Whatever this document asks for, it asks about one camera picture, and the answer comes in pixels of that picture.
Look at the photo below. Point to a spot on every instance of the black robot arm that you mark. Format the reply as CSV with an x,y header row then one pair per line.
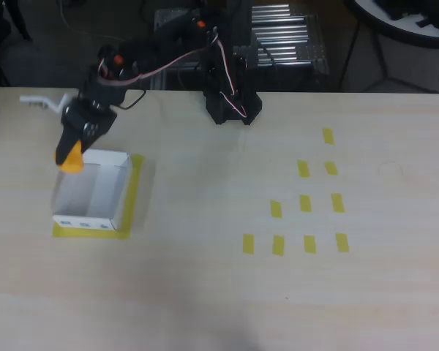
x,y
227,106

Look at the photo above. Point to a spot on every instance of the yellow rubber duck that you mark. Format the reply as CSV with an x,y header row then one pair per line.
x,y
75,162

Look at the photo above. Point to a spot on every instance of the white cardboard box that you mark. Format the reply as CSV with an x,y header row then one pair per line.
x,y
95,197

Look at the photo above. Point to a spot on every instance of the silver metal roller rack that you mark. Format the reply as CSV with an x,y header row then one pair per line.
x,y
296,36

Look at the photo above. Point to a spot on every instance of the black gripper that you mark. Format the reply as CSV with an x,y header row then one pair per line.
x,y
81,122

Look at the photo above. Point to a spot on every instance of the round white table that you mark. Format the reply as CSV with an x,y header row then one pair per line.
x,y
398,31

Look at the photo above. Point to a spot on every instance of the yellow tape strip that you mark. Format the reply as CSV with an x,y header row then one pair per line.
x,y
342,242
331,168
248,244
278,245
303,169
328,136
310,244
276,209
337,203
305,203

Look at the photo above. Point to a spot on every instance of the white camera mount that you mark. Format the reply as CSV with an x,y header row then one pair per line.
x,y
51,104

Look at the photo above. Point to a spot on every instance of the grey chair seat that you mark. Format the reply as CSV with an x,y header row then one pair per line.
x,y
40,66

